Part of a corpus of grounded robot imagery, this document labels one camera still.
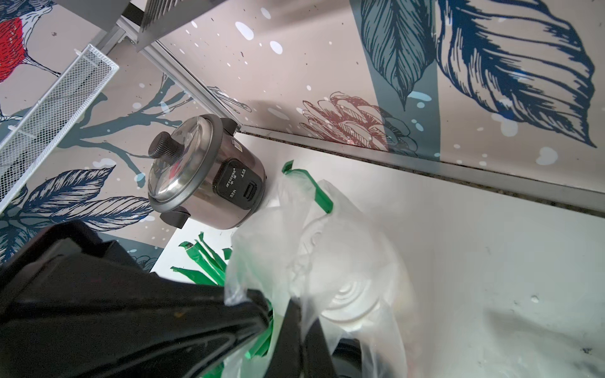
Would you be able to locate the clear plastic carrier bag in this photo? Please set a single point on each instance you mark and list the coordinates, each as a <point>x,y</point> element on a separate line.
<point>265,258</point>

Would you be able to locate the silver rice cooker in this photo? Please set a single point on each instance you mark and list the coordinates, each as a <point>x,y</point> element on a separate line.
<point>201,172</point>

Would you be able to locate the white wire mesh shelf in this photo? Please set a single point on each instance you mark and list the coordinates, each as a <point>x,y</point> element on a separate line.
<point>47,122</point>

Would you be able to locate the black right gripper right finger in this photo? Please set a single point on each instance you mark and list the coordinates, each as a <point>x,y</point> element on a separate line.
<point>300,356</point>

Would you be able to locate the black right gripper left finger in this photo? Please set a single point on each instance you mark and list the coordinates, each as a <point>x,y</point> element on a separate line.
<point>73,305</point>

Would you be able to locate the green straws bundle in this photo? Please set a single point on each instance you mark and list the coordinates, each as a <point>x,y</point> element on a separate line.
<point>203,265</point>

